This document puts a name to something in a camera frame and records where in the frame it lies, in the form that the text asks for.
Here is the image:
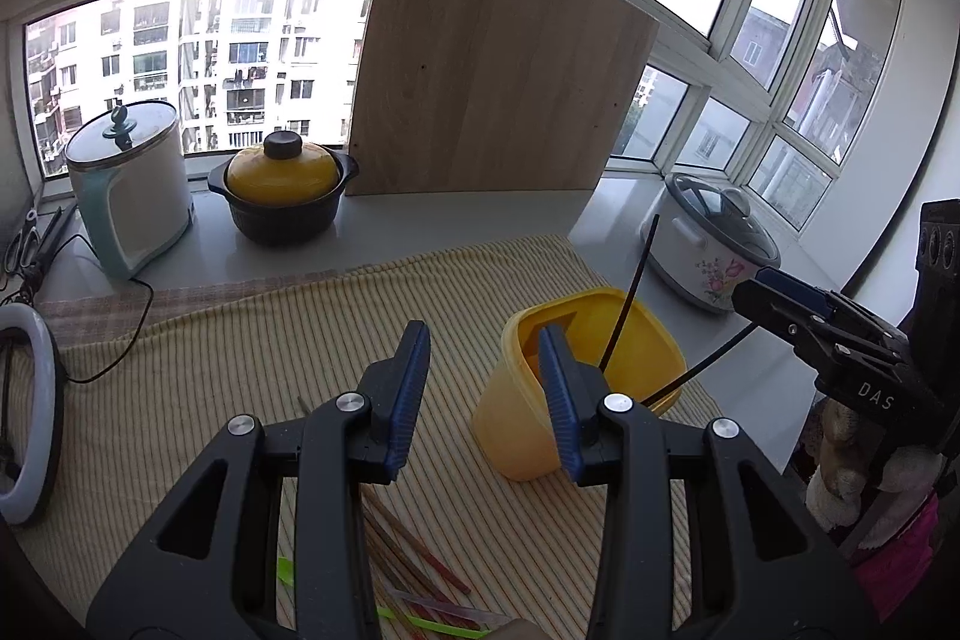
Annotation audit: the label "yellow striped cloth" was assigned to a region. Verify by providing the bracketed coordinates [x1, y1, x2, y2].
[15, 235, 721, 640]

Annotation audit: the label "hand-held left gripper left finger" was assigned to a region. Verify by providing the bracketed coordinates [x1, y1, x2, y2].
[86, 319, 432, 640]

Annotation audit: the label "green plastic utensil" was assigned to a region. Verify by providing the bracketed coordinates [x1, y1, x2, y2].
[377, 605, 494, 635]

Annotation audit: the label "yellow pot lid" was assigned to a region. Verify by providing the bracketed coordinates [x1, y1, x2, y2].
[226, 131, 340, 208]

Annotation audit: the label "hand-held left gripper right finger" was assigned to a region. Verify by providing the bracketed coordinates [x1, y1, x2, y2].
[536, 323, 856, 640]

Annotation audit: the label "white ring light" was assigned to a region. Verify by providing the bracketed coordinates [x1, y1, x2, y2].
[0, 302, 65, 527]

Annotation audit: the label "pink sleeved right forearm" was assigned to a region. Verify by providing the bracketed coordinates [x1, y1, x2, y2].
[847, 490, 944, 622]

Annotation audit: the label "light wooden board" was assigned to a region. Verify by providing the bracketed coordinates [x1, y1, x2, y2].
[346, 0, 661, 197]

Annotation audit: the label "black clay pot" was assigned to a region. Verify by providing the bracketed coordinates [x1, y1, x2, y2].
[208, 152, 359, 247]

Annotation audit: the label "apartment building outside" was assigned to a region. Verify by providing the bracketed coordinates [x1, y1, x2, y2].
[26, 0, 374, 175]

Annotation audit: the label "glass cooker lid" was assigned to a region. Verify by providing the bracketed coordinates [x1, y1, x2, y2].
[666, 171, 781, 274]

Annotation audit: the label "metal scissors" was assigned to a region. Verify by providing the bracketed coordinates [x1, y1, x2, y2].
[4, 209, 38, 274]

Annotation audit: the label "black power cable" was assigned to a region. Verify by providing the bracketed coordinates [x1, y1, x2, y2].
[0, 276, 155, 384]

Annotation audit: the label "white electric kettle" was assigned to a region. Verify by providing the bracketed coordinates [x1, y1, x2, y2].
[64, 100, 196, 281]

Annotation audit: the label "white floral slow cooker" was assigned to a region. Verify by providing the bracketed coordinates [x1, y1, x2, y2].
[639, 212, 777, 315]

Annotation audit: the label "black tongs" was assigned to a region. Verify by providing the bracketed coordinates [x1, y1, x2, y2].
[26, 205, 80, 285]

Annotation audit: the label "brown checkered cloth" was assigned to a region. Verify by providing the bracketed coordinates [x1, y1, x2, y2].
[37, 269, 376, 348]

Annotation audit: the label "yellow plastic utensil container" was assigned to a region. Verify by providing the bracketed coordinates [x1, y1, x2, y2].
[471, 287, 687, 482]

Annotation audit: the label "person's right hand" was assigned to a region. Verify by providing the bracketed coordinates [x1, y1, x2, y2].
[806, 396, 938, 532]

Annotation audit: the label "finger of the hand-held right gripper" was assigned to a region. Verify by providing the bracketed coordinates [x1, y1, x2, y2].
[754, 267, 835, 320]
[731, 278, 831, 357]

